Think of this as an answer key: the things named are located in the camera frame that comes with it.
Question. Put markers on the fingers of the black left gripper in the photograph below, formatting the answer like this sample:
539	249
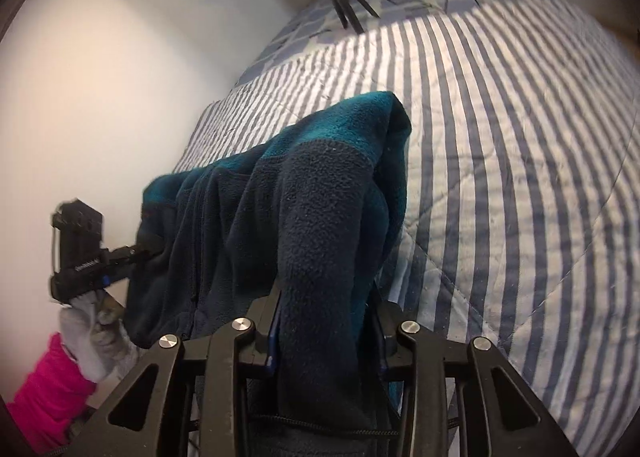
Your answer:
140	253

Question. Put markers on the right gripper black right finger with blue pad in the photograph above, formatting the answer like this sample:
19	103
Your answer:
383	320

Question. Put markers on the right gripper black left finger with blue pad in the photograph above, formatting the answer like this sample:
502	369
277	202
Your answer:
265	313

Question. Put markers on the teal plaid fleece jacket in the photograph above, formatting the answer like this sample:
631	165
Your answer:
316	209

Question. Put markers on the grey gloved left hand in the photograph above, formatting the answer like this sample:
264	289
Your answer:
94	336

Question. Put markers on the blue white striped quilt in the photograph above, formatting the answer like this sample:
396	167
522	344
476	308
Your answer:
522	221

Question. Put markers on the blue checkered bed sheet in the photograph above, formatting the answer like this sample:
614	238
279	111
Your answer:
317	26

